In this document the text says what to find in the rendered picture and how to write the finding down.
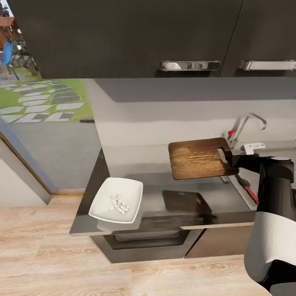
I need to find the parer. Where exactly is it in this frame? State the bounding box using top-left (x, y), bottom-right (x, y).
top-left (236, 174), bottom-right (259, 204)

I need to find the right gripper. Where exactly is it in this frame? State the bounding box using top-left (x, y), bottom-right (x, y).
top-left (225, 153), bottom-right (263, 170)

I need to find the cutting board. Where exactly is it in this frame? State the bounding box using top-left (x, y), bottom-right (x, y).
top-left (168, 138), bottom-right (239, 180)

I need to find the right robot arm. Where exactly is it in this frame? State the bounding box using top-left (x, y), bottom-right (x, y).
top-left (225, 142), bottom-right (296, 296)

